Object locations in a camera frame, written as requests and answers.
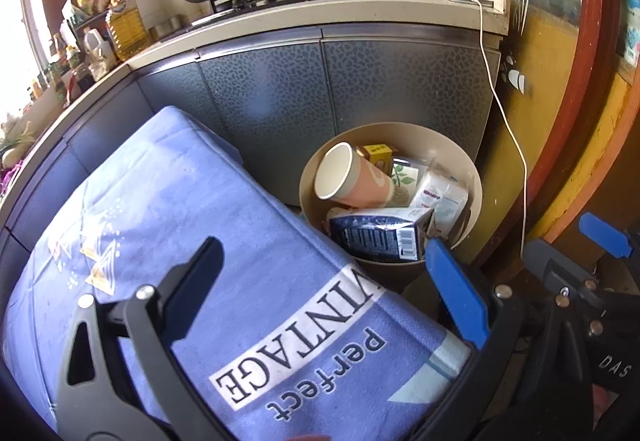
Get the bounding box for beige round waste bin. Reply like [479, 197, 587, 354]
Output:
[298, 122, 483, 264]

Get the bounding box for small steel container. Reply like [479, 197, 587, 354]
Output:
[150, 16, 184, 38]

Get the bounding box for kitchen window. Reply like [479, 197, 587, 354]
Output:
[0, 0, 53, 122]

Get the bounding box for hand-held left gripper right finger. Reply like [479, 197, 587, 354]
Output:
[410, 237, 524, 441]

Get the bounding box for grey kitchen cabinet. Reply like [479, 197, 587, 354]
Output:
[0, 23, 503, 272]

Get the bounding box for white plastic jug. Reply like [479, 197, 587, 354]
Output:
[82, 28, 117, 78]

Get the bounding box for small yellow box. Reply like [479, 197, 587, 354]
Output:
[356, 143, 394, 176]

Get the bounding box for blue printed tablecloth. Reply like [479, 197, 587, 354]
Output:
[0, 106, 473, 441]

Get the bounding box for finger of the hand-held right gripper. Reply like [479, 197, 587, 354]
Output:
[579, 212, 640, 282]
[522, 238, 608, 337]

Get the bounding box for white tissue packet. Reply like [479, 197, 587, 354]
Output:
[410, 168, 471, 238]

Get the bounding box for pink paper cup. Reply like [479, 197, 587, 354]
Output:
[314, 142, 396, 209]

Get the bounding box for leaf print packet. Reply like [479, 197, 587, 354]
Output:
[390, 156, 432, 206]

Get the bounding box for yellow cooking oil bottle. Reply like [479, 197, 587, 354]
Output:
[107, 3, 148, 62]

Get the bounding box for white charging cable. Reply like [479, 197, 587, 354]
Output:
[477, 0, 529, 262]

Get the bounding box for yellow door with red frame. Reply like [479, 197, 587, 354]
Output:
[452, 0, 640, 272]

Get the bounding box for row of condiment bottles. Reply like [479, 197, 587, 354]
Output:
[25, 33, 101, 102]

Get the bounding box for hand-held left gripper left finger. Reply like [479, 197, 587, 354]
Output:
[56, 237, 237, 441]

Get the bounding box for dark blue carton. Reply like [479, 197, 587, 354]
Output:
[327, 207, 436, 262]

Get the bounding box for green vegetables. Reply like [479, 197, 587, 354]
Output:
[0, 118, 40, 172]

